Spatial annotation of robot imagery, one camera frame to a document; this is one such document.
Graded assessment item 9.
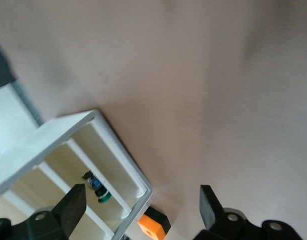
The green push button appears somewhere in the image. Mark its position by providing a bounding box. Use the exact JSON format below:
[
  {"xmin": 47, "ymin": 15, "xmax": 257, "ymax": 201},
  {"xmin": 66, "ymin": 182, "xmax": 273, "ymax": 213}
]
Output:
[{"xmin": 82, "ymin": 169, "xmax": 111, "ymax": 205}]

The orange button box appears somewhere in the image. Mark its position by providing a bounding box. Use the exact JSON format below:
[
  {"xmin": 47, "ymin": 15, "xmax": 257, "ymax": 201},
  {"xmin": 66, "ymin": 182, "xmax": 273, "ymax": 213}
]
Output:
[{"xmin": 137, "ymin": 206, "xmax": 172, "ymax": 240}]

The white drawer cabinet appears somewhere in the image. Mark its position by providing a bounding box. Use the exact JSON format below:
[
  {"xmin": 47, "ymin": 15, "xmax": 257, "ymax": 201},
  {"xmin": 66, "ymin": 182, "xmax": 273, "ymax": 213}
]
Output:
[{"xmin": 0, "ymin": 79, "xmax": 154, "ymax": 240}]

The table cover sheet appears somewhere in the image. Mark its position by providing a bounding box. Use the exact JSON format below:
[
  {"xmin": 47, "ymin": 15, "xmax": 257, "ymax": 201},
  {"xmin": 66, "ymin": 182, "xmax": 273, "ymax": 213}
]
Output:
[{"xmin": 0, "ymin": 0, "xmax": 307, "ymax": 240}]

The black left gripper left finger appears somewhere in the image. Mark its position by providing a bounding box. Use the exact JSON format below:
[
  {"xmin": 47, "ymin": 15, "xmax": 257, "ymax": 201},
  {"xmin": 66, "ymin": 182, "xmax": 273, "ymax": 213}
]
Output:
[{"xmin": 0, "ymin": 183, "xmax": 87, "ymax": 240}]

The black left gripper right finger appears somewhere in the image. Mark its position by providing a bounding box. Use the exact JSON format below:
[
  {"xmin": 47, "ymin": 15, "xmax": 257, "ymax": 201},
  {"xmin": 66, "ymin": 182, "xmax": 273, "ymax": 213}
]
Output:
[{"xmin": 195, "ymin": 184, "xmax": 304, "ymax": 240}]

